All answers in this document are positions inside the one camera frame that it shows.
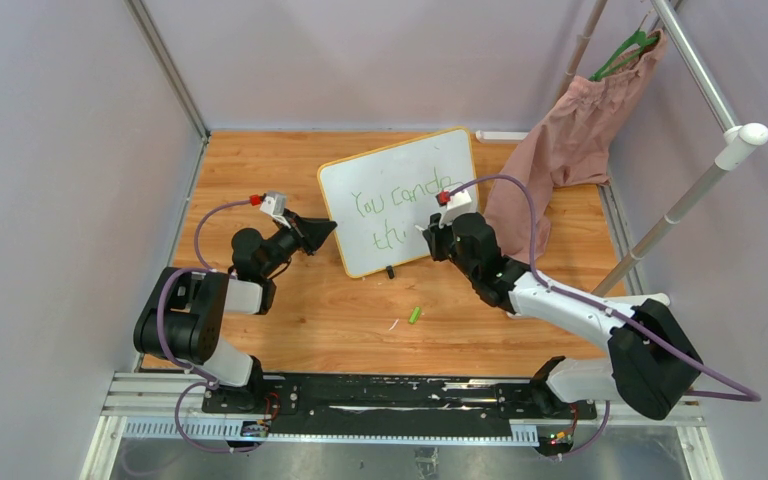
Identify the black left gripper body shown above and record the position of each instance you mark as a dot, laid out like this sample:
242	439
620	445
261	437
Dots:
284	244

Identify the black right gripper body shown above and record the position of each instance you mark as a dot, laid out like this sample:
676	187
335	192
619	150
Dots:
443	245

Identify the yellow-framed whiteboard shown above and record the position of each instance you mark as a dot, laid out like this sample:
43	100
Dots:
377	197

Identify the green marker cap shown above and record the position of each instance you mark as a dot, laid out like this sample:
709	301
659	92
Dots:
415	315

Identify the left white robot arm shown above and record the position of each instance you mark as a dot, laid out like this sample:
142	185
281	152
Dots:
182	318

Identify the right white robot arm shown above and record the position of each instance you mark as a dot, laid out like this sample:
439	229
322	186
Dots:
641	342

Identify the pink cloth shorts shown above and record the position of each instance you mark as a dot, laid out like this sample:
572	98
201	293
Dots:
568	147

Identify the green clothes hanger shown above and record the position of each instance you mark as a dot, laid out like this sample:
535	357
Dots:
628	51

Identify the white metal clothes rack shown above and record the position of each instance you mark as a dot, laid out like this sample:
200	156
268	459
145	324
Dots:
714	264

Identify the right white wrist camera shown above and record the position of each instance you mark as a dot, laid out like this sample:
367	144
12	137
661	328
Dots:
453	205

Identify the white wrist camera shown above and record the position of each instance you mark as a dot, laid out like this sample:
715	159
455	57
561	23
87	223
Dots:
273	204
453	205

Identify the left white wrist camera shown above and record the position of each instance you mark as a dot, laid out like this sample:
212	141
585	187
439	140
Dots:
273	204

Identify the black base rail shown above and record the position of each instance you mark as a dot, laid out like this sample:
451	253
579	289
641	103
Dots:
348	409

